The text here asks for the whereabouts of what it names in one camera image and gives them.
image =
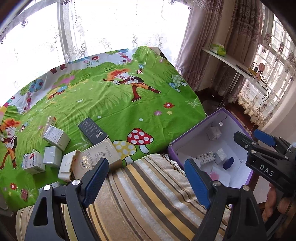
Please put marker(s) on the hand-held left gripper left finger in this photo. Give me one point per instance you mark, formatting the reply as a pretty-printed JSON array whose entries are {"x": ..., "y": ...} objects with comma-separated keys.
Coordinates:
[{"x": 94, "y": 183}]

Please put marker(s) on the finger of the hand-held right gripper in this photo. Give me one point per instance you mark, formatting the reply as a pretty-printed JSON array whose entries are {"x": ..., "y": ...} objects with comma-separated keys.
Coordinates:
[
  {"x": 263, "y": 137},
  {"x": 242, "y": 139}
]

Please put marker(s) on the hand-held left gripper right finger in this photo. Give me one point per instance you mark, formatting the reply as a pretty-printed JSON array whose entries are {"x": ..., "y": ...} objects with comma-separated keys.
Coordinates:
[{"x": 196, "y": 183}]

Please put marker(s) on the purple storage box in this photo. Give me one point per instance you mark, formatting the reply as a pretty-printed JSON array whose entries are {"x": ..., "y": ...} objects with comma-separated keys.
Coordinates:
[{"x": 231, "y": 129}]

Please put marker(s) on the white printed box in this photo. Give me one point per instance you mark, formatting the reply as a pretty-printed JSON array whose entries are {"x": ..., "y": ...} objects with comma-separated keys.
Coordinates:
[{"x": 207, "y": 158}]

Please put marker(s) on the small blue box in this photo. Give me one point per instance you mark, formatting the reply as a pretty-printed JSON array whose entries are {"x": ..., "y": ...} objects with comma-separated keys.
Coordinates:
[{"x": 227, "y": 162}]

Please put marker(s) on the small white plain box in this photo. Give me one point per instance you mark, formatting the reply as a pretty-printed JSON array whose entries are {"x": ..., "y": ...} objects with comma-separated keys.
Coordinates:
[{"x": 220, "y": 156}]

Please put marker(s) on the white cube box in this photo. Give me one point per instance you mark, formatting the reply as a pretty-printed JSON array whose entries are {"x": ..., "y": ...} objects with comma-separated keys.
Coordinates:
[{"x": 214, "y": 134}]

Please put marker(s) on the pile of small cartons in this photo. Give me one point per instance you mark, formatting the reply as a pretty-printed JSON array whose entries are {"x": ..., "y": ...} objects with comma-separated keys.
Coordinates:
[{"x": 99, "y": 151}]

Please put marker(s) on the black printed box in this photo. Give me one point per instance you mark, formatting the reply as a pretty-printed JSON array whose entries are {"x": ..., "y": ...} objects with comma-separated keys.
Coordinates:
[{"x": 91, "y": 129}]

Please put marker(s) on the person's right hand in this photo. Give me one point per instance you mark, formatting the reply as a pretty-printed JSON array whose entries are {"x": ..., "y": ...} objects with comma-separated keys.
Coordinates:
[{"x": 274, "y": 204}]

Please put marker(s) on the beige lace curtain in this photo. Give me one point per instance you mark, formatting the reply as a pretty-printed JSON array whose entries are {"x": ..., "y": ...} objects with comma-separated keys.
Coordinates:
[{"x": 254, "y": 102}]

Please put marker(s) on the grey wastebasket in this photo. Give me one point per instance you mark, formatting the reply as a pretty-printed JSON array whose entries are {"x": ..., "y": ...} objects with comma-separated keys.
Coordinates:
[{"x": 211, "y": 106}]

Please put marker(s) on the striped plush blanket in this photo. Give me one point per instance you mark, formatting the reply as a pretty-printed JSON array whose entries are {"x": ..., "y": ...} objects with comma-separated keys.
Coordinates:
[{"x": 143, "y": 197}]

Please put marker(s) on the white medicine box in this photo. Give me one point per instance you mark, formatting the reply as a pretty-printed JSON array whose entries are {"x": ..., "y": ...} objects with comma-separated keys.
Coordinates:
[{"x": 55, "y": 136}]

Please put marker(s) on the yellow and white charger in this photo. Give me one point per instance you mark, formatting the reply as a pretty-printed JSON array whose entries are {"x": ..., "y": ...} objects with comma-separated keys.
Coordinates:
[{"x": 254, "y": 68}]

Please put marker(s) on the small pink object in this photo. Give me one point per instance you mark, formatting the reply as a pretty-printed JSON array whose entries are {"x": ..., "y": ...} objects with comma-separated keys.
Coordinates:
[{"x": 262, "y": 67}]

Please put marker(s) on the red binder clip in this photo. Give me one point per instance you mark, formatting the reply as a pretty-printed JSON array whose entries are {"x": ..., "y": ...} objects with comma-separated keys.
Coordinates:
[{"x": 24, "y": 194}]

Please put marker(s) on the green cartoon printed blanket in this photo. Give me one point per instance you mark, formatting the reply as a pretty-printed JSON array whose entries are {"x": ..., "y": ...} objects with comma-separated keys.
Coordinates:
[{"x": 111, "y": 104}]

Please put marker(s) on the green tissue box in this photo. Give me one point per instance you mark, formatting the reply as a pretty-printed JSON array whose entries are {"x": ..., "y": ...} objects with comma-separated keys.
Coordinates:
[{"x": 218, "y": 49}]

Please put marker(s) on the purple floral curtain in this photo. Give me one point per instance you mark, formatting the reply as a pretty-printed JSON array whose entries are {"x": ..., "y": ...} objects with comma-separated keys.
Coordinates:
[{"x": 208, "y": 27}]

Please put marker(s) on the white lace curtain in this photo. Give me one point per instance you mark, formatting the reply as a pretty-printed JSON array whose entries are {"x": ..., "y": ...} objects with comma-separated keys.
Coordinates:
[{"x": 69, "y": 27}]

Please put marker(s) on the white wall shelf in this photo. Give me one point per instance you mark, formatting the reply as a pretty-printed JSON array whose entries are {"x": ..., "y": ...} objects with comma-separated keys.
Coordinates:
[{"x": 231, "y": 61}]

